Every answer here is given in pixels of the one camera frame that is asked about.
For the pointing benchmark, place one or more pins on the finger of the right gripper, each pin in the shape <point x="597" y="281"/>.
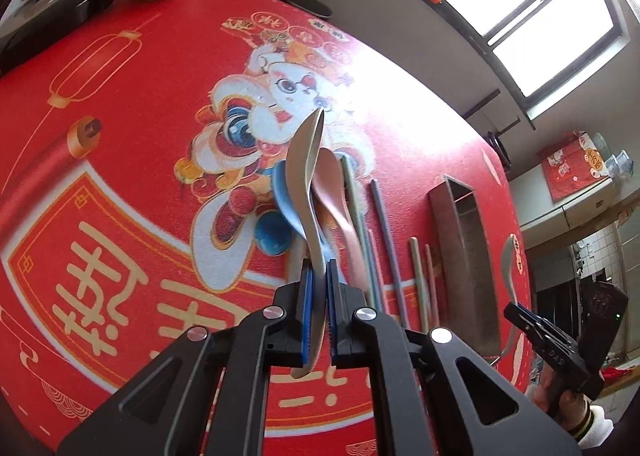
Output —
<point x="522" y="318"/>

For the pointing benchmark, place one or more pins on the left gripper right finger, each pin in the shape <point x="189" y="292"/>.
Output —
<point x="335" y="312"/>

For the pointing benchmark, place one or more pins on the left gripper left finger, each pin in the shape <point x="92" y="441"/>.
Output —
<point x="304" y="308"/>

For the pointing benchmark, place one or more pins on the blue plastic spoon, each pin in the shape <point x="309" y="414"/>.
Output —
<point x="283" y="199"/>

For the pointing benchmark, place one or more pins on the beige plastic spoon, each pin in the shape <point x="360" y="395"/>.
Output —
<point x="300" y="163"/>

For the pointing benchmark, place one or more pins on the person's right hand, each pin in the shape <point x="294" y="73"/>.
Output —
<point x="570" y="408"/>

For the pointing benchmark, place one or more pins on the blue chopstick under gripper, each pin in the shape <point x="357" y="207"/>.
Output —
<point x="377" y="288"/>

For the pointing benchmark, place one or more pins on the blue chopstick right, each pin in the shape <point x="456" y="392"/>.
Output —
<point x="390" y="251"/>

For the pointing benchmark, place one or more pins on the green chopstick left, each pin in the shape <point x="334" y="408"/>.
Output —
<point x="356" y="214"/>

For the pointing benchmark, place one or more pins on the green chopstick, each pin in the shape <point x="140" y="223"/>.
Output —
<point x="421" y="285"/>
<point x="356" y="214"/>

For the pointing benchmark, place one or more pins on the stainless steel utensil tray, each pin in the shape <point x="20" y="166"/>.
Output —
<point x="470" y="300"/>

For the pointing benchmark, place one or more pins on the green chopstick right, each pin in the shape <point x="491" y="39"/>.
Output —
<point x="421" y="285"/>

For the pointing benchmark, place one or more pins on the pink plastic spoon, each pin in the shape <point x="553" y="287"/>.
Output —
<point x="328" y="186"/>

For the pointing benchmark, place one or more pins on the red cloth on counter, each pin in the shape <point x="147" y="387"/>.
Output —
<point x="572" y="164"/>

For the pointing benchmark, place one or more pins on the red festive table mat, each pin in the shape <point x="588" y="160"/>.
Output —
<point x="136" y="156"/>

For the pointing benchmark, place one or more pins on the black round stool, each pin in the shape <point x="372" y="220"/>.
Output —
<point x="314" y="7"/>

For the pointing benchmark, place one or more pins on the black electric cooker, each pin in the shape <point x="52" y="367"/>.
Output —
<point x="38" y="24"/>

